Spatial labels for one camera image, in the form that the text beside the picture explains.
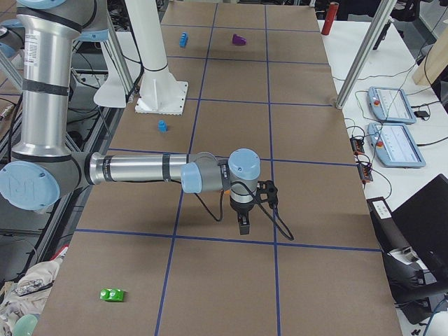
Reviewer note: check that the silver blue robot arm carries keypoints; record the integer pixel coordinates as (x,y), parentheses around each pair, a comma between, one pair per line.
(43,169)
(12,37)

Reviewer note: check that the purple trapezoid block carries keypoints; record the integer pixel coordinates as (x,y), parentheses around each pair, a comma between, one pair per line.
(238,40)

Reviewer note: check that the upper teach pendant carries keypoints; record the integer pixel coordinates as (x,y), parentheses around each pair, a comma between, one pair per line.
(390,105)

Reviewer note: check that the aluminium frame post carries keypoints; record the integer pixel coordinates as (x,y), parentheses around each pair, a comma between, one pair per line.
(377,24)

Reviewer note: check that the blue block near pedestal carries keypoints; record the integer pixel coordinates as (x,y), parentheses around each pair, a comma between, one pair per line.
(162,126)

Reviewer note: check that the lower teach pendant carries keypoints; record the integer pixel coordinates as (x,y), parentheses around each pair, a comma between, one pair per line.
(394,146)

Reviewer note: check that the teach pendant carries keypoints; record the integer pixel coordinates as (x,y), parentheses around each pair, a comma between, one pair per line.
(390,105)
(394,146)

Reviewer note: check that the orange electronics board lower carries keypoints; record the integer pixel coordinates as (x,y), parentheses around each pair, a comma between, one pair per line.
(365,173)

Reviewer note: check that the blue block far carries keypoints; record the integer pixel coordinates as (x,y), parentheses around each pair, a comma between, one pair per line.
(183,39)

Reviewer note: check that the crumpled cloth bag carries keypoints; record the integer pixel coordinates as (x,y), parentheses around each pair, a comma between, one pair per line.
(29,295)

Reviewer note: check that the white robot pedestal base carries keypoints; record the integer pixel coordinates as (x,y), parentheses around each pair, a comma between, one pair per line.
(159,92)

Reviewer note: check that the black laptop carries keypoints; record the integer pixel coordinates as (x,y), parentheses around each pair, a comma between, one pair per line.
(422,220)

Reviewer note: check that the green block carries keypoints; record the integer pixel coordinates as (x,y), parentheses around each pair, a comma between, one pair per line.
(112,295)

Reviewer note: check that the black box with label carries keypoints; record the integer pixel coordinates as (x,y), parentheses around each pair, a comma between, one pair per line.
(392,241)

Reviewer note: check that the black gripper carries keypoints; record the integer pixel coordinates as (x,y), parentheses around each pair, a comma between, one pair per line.
(241,208)

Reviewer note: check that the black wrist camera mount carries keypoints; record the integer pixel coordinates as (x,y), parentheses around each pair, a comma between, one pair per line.
(267,192)

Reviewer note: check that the orange electronics board upper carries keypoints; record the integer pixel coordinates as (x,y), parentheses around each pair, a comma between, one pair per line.
(357,145)

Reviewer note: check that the red cylinder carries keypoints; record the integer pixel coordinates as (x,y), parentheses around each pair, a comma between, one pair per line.
(330,17)

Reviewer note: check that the orange electronics board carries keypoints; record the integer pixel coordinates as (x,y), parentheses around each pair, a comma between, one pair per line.
(357,145)
(365,173)

